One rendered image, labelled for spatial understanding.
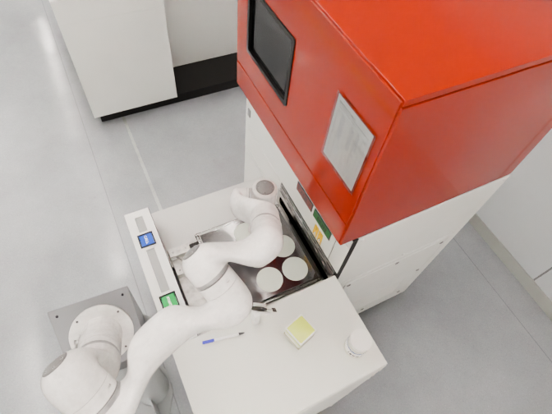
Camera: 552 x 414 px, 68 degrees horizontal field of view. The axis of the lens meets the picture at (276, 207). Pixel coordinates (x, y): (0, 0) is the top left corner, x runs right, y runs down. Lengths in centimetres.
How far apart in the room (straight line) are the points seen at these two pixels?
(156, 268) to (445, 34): 115
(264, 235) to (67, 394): 56
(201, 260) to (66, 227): 198
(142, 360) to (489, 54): 104
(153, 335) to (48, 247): 190
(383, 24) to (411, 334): 195
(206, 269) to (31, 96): 296
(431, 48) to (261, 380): 105
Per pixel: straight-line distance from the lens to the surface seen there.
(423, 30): 106
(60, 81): 385
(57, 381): 108
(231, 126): 327
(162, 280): 153
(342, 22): 102
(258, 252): 103
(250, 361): 142
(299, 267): 161
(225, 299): 104
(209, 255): 101
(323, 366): 144
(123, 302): 144
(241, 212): 131
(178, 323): 104
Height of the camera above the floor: 235
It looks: 56 degrees down
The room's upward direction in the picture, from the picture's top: 9 degrees clockwise
